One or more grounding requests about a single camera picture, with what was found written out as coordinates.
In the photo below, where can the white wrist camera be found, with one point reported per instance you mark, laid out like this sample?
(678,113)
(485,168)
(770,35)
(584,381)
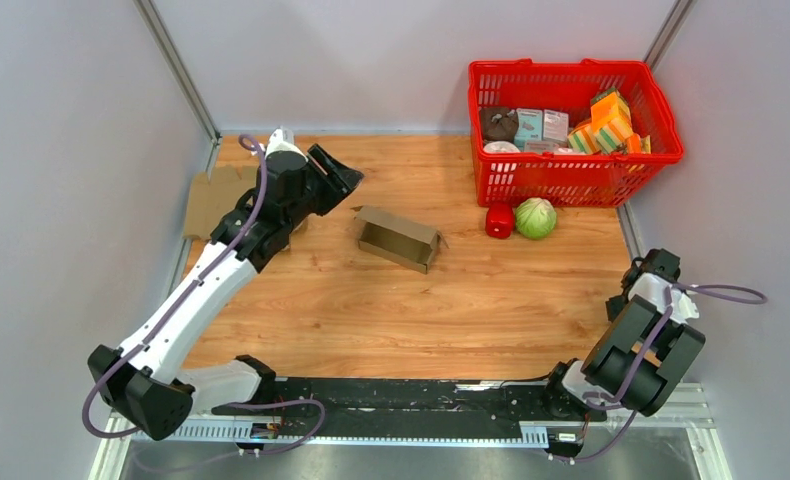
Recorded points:
(281,140)
(683,307)

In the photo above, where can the brown cardboard paper box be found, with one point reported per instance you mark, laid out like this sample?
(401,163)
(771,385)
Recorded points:
(398,239)

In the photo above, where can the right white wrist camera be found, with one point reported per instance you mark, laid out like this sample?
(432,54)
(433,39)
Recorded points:
(683,307)

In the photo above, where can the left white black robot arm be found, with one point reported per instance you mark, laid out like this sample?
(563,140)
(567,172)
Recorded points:
(142,379)

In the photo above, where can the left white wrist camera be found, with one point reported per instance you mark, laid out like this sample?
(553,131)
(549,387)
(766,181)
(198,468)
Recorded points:
(281,140)

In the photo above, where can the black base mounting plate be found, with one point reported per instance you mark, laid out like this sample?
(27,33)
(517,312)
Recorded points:
(420,409)

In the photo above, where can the brown round toy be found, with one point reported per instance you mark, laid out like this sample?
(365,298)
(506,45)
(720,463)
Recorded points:
(498,123)

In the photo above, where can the grey small carton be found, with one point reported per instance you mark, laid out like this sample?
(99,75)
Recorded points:
(555,127)

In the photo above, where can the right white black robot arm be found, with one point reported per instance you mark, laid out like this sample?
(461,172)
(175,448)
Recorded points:
(643,355)

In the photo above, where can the white round lid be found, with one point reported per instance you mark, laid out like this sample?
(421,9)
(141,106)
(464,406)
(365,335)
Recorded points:
(500,147)

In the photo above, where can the orange green striped sponge stack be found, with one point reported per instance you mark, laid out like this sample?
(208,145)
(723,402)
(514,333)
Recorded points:
(609,129)

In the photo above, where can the cardboard sheet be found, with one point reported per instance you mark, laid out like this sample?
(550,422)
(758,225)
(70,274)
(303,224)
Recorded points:
(213,195)

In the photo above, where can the teal small carton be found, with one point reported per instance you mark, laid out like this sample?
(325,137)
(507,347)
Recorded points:
(530,126)

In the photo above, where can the green toy cabbage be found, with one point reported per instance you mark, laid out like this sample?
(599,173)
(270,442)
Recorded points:
(535,218)

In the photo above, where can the aluminium frame rail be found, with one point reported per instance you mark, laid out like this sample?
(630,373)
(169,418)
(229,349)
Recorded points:
(686,412)

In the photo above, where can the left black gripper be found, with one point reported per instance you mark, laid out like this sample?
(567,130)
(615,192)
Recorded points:
(340,180)

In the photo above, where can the red toy pepper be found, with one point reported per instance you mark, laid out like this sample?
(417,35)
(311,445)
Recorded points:
(499,221)

